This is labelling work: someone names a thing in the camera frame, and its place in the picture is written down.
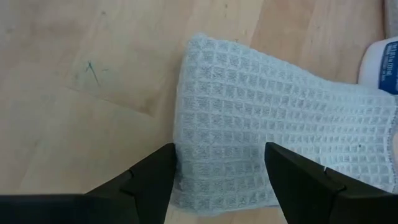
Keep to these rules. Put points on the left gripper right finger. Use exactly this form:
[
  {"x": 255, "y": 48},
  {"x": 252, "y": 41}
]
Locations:
[{"x": 298, "y": 186}]

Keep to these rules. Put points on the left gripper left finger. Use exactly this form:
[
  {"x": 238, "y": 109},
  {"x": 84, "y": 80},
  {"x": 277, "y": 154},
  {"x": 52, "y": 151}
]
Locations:
[{"x": 152, "y": 186}]

